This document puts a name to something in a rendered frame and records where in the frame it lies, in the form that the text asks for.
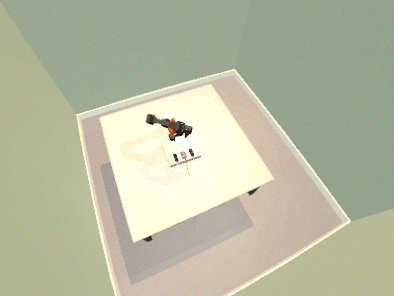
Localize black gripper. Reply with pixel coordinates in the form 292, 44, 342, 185
168, 131, 190, 142

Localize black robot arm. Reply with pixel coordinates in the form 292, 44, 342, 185
145, 113, 193, 134

